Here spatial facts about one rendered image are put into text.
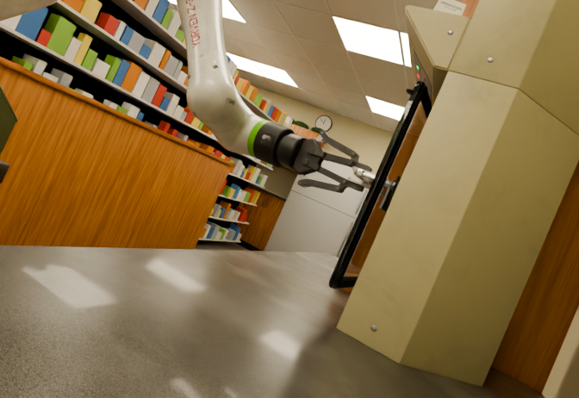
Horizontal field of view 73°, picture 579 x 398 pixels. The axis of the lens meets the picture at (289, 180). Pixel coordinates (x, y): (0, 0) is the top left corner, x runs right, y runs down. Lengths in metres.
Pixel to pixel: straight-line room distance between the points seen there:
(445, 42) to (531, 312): 0.63
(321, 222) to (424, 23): 5.10
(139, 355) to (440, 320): 0.48
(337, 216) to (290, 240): 0.79
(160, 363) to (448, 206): 0.48
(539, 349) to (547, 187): 0.41
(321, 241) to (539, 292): 4.83
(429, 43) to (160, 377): 0.64
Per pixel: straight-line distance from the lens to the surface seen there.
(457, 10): 0.86
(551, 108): 0.79
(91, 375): 0.34
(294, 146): 0.84
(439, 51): 0.75
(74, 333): 0.38
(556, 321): 1.08
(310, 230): 5.80
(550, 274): 1.07
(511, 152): 0.73
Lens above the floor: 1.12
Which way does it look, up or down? 1 degrees up
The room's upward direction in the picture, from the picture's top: 24 degrees clockwise
